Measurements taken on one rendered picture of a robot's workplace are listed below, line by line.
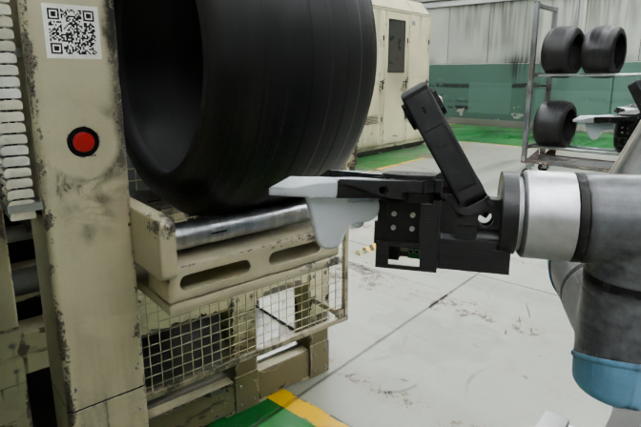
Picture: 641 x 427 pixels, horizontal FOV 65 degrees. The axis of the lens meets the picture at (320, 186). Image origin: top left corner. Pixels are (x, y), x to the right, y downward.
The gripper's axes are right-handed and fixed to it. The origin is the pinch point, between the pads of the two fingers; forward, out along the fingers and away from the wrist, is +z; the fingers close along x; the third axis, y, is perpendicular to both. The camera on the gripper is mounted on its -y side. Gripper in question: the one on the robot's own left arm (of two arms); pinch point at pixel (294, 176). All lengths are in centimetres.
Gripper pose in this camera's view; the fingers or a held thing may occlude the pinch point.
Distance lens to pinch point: 48.7
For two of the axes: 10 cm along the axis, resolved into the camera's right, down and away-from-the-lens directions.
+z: -9.7, -0.6, 2.5
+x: 2.6, -0.7, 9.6
